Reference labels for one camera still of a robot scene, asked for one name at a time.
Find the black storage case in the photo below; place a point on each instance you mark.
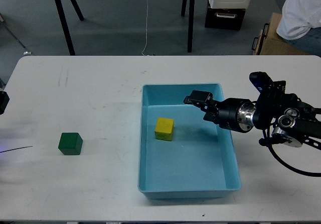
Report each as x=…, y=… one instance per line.
x=226, y=19

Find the wooden crate with handles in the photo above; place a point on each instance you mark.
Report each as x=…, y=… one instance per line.
x=270, y=43

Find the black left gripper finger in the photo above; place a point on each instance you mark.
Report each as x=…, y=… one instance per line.
x=4, y=100

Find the black right table legs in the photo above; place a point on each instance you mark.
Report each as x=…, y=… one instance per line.
x=190, y=21

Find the green wooden cube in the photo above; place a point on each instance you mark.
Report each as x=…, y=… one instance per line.
x=70, y=144

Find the thin black cable tie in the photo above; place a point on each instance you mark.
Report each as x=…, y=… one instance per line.
x=3, y=151

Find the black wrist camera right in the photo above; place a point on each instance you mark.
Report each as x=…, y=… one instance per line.
x=260, y=80

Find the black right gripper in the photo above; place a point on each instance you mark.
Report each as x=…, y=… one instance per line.
x=232, y=114

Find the light blue plastic bin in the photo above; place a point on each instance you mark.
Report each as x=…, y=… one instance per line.
x=199, y=162

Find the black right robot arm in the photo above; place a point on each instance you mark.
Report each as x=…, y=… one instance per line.
x=283, y=118

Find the yellow wooden cube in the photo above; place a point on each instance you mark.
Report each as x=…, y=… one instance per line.
x=164, y=129

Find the person in white shirt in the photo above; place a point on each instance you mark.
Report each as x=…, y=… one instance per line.
x=300, y=25

